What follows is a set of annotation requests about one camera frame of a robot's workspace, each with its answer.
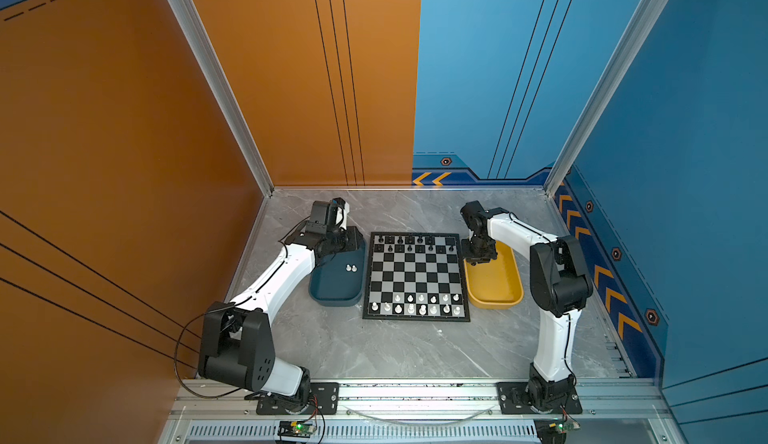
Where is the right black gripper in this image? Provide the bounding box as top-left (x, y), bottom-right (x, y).
top-left (459, 236), bottom-right (494, 263)

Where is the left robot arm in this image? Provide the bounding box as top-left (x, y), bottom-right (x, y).
top-left (198, 198), bottom-right (366, 407)

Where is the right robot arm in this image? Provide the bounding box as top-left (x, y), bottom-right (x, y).
top-left (461, 201), bottom-right (593, 414)

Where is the right green circuit board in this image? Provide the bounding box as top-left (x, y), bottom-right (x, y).
top-left (534, 419), bottom-right (581, 444)

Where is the green circuit board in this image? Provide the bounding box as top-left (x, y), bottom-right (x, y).
top-left (534, 419), bottom-right (581, 444)
top-left (276, 420), bottom-right (320, 443)

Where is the left green circuit board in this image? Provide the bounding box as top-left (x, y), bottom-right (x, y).
top-left (276, 420), bottom-right (320, 443)

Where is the yellow plastic tray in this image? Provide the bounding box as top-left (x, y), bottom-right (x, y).
top-left (464, 243), bottom-right (524, 310)

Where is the teal plastic tray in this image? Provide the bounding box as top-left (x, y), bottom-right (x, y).
top-left (309, 241), bottom-right (367, 307)

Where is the black white chessboard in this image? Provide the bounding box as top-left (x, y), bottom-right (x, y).
top-left (362, 232), bottom-right (471, 323)

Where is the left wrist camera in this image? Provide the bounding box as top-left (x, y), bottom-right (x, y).
top-left (331, 198), bottom-right (350, 229)

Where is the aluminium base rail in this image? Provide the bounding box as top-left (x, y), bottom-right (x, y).
top-left (159, 378), bottom-right (686, 443)

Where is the aluminium corner post left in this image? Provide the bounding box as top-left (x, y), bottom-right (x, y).
top-left (166, 0), bottom-right (274, 198)

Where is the aluminium corner post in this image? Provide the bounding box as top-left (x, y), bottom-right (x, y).
top-left (166, 0), bottom-right (274, 198)
top-left (543, 0), bottom-right (669, 198)

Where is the aluminium corner post right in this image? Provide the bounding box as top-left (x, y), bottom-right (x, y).
top-left (543, 0), bottom-right (669, 198)

